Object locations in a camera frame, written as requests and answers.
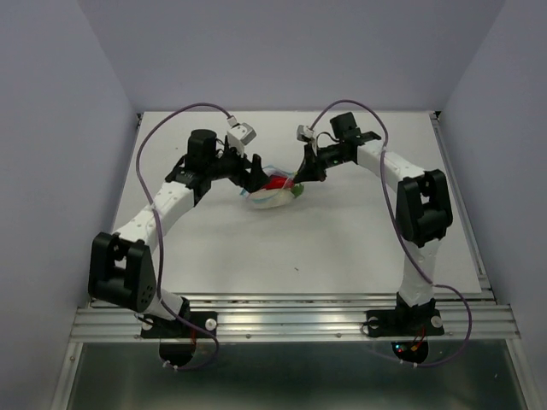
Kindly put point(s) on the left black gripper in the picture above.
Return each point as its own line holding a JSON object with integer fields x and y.
{"x": 250, "y": 181}

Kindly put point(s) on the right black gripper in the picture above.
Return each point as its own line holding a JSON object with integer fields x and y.
{"x": 310, "y": 168}

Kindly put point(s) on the red chili pepper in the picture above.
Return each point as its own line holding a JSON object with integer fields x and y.
{"x": 279, "y": 183}

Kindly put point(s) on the white radish with leaves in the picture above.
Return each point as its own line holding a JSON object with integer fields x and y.
{"x": 266, "y": 199}

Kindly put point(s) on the clear zip top bag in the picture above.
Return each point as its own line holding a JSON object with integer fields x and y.
{"x": 270, "y": 171}

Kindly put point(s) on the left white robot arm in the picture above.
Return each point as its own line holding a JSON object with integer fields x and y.
{"x": 122, "y": 271}

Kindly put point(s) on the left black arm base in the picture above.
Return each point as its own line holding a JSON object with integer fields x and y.
{"x": 178, "y": 341}

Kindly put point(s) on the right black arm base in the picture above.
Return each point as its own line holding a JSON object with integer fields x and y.
{"x": 409, "y": 325}

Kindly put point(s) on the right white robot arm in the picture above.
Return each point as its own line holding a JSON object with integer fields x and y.
{"x": 418, "y": 200}

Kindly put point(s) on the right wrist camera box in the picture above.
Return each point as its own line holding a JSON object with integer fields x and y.
{"x": 306, "y": 135}

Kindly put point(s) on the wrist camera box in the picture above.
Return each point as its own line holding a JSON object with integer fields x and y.
{"x": 239, "y": 136}
{"x": 306, "y": 135}

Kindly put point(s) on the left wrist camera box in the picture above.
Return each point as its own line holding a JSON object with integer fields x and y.
{"x": 239, "y": 136}

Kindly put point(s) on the aluminium mounting rail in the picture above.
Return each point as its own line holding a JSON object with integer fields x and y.
{"x": 254, "y": 318}

